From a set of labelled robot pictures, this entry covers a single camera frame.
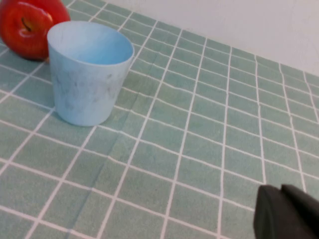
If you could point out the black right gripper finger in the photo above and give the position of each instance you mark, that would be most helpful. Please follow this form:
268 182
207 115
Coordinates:
286 216

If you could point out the light blue plastic cup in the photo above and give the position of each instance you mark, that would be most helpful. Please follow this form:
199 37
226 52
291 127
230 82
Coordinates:
84 99

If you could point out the green checked tablecloth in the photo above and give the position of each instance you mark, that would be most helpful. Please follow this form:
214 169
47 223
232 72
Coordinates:
189 149

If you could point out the red apple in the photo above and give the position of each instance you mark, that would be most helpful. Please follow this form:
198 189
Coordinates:
17 37

